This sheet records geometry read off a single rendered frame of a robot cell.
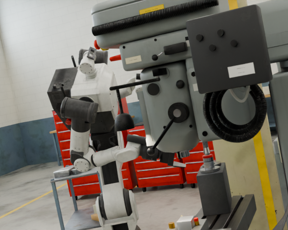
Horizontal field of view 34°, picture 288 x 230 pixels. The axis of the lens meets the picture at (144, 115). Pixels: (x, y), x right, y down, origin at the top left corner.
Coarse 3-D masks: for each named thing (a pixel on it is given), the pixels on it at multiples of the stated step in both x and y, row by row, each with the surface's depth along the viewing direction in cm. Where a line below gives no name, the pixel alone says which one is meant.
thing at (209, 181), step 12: (204, 168) 214; (216, 168) 209; (204, 180) 208; (216, 180) 206; (228, 180) 226; (204, 192) 208; (216, 192) 207; (228, 192) 214; (204, 204) 209; (216, 204) 208; (228, 204) 206
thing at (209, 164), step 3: (204, 159) 211; (207, 159) 210; (210, 159) 210; (204, 162) 211; (207, 162) 210; (210, 162) 210; (213, 162) 211; (204, 165) 212; (207, 165) 210; (210, 165) 210; (213, 165) 211; (207, 168) 211; (210, 168) 210
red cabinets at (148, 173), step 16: (128, 112) 738; (64, 128) 717; (64, 144) 720; (208, 144) 635; (64, 160) 723; (144, 160) 686; (176, 160) 665; (192, 160) 650; (96, 176) 711; (128, 176) 696; (144, 176) 688; (160, 176) 677; (176, 176) 668; (192, 176) 654; (80, 192) 722; (96, 192) 715
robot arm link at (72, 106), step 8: (72, 104) 210; (80, 104) 210; (88, 104) 211; (64, 112) 210; (72, 112) 210; (80, 112) 209; (72, 120) 214; (80, 120) 212; (72, 128) 216; (80, 128) 214; (88, 128) 216
